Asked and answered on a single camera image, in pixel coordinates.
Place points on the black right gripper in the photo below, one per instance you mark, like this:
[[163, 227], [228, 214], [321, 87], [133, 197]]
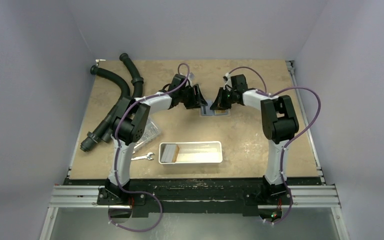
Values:
[[225, 97]]

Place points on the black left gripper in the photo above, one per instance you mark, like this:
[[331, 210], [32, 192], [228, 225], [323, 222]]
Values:
[[197, 100]]

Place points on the grey credit card stack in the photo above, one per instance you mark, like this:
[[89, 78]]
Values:
[[170, 153]]

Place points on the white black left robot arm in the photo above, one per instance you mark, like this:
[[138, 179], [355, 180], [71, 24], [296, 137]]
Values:
[[129, 122]]

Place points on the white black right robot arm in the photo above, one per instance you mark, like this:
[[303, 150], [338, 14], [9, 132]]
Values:
[[279, 125]]

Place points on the white rectangular tray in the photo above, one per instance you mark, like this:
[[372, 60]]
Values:
[[192, 153]]

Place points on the clear plastic bag of screws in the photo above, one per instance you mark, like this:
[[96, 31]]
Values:
[[151, 132]]

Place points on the silver open-end wrench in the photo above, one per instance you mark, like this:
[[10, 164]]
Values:
[[148, 156]]

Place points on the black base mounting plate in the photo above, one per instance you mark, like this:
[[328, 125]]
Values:
[[183, 196]]

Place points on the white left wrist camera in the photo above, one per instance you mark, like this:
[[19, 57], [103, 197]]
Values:
[[191, 77]]

